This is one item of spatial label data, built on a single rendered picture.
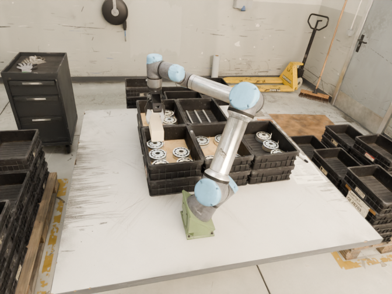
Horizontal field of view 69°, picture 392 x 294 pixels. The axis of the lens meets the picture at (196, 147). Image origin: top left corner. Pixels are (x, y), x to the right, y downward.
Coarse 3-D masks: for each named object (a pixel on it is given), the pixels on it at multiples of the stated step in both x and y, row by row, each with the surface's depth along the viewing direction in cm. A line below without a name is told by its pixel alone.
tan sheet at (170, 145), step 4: (172, 140) 187; (176, 140) 187; (180, 140) 188; (164, 144) 182; (168, 144) 182; (172, 144) 183; (176, 144) 183; (180, 144) 184; (184, 144) 184; (164, 148) 178; (168, 148) 179; (172, 148) 179; (168, 152) 175; (172, 152) 175; (168, 156) 172; (172, 156) 172; (168, 160) 168; (172, 160) 168; (176, 160) 169
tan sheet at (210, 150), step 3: (210, 138) 192; (213, 138) 193; (210, 141) 189; (213, 141) 190; (210, 144) 186; (213, 144) 187; (210, 147) 184; (213, 147) 184; (216, 147) 184; (204, 150) 180; (207, 150) 180; (210, 150) 180; (213, 150) 181; (204, 153) 177; (207, 153) 177; (210, 153) 178; (213, 153) 178
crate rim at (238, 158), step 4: (192, 124) 186; (196, 124) 186; (200, 124) 187; (204, 124) 187; (208, 124) 188; (212, 124) 188; (216, 124) 189; (220, 124) 190; (244, 144) 171; (200, 148) 164; (248, 148) 168; (252, 152) 164; (204, 156) 157; (240, 156) 160; (244, 156) 161; (248, 156) 161; (252, 156) 161; (204, 160) 155; (208, 160) 154; (236, 160) 160; (240, 160) 160; (244, 160) 161
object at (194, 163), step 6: (168, 126) 182; (174, 126) 183; (180, 126) 183; (186, 126) 184; (144, 132) 173; (144, 138) 168; (192, 138) 172; (144, 144) 164; (198, 150) 162; (150, 162) 149; (174, 162) 151; (180, 162) 151; (186, 162) 152; (192, 162) 152; (198, 162) 153; (150, 168) 148; (156, 168) 148; (162, 168) 149
